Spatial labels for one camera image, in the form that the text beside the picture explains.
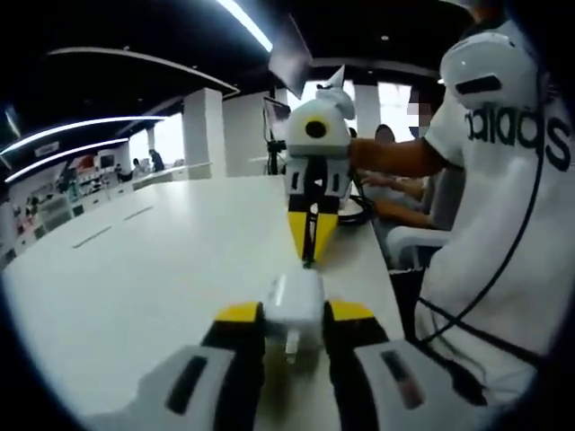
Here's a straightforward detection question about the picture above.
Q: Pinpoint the black Type-C cable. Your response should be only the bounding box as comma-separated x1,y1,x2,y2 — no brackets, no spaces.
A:
300,163,375,271

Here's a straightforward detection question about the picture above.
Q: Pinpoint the person's torso in white shirt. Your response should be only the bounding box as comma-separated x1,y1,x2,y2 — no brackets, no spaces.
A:
413,87,575,408

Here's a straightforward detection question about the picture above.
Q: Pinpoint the large hanging monitor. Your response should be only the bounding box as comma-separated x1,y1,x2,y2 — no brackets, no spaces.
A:
268,12,314,101

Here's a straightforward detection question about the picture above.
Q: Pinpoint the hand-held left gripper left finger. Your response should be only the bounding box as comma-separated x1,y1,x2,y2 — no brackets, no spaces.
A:
128,301,267,431

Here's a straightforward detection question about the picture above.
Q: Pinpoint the black device cable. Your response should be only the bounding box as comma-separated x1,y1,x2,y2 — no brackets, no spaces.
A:
415,66,557,358

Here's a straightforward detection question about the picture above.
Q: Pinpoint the white chest-worn device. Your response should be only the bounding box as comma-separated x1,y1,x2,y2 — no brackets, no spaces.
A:
438,20,547,111

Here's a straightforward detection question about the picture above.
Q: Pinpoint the monitor on stand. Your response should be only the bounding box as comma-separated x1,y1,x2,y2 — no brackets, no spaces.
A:
262,95,292,141

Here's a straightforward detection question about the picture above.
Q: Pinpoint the long ceiling light strip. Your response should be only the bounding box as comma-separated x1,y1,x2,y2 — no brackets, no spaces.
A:
217,0,274,53

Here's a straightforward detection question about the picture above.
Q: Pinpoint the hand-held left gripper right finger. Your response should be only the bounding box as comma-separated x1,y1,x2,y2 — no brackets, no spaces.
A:
323,298,491,431

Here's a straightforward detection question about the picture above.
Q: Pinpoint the white office chair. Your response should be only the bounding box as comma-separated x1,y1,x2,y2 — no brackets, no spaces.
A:
385,223,451,273

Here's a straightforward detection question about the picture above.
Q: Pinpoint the white charger adapter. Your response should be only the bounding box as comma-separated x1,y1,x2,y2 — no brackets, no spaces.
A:
263,272,326,365

